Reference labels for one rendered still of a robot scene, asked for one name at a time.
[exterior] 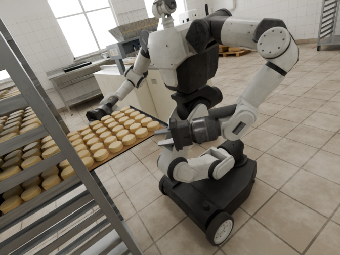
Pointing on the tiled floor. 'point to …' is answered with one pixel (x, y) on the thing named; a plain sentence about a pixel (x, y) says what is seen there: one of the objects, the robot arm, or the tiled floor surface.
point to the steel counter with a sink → (74, 72)
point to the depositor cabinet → (105, 78)
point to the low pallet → (234, 52)
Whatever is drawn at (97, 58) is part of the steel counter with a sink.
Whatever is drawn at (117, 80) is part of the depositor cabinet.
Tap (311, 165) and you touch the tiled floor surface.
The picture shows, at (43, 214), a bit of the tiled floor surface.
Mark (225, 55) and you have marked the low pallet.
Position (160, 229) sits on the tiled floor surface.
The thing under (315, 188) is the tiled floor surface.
